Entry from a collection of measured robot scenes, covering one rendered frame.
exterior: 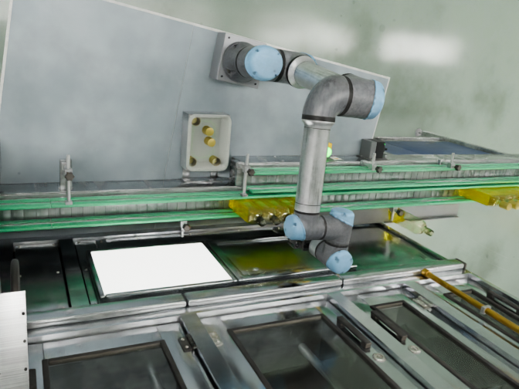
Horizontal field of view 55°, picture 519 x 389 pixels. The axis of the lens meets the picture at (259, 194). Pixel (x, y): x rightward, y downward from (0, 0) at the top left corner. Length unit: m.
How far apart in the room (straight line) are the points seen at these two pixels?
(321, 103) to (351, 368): 0.71
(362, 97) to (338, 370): 0.74
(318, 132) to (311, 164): 0.09
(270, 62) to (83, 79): 0.67
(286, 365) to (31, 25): 1.35
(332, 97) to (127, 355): 0.87
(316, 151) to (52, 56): 0.98
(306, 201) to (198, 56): 0.82
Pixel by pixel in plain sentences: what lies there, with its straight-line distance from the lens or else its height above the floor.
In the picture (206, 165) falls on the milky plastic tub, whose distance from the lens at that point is 2.02.
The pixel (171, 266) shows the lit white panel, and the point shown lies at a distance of 1.71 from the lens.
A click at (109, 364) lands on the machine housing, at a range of 1.34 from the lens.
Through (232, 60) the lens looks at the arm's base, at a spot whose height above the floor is 0.90.
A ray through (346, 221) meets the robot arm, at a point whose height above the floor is 1.50.
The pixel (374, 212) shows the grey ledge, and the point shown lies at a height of 0.88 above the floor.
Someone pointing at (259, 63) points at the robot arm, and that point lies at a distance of 1.75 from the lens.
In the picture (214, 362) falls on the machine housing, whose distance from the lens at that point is 1.31.
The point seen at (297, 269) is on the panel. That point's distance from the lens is 1.75.
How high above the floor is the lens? 2.65
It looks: 59 degrees down
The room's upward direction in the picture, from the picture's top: 126 degrees clockwise
